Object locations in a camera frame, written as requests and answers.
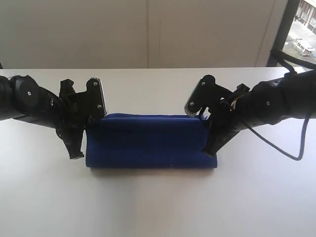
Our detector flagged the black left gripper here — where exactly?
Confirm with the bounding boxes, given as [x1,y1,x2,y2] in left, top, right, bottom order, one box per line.
[59,79,89,159]

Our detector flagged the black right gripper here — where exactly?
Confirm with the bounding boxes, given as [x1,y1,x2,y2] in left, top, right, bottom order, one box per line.
[202,83,249,157]

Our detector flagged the blue microfiber towel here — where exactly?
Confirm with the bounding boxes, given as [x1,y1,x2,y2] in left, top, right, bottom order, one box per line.
[85,113,218,169]

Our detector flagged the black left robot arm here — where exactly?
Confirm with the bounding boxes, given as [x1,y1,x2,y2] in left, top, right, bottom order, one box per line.
[0,76,107,159]

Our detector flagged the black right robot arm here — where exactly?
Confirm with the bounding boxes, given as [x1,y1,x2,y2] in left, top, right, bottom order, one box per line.
[203,70,316,160]

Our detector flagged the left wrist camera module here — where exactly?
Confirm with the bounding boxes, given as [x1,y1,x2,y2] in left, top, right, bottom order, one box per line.
[74,78,107,120]

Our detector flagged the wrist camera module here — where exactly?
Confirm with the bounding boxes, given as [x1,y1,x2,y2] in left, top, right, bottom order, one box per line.
[184,75,232,118]
[74,78,107,120]

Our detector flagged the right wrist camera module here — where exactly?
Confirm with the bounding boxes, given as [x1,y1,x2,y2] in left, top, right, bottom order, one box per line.
[184,75,232,118]

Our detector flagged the dark window frame post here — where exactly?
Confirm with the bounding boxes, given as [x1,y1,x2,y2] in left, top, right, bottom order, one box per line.
[256,0,300,67]

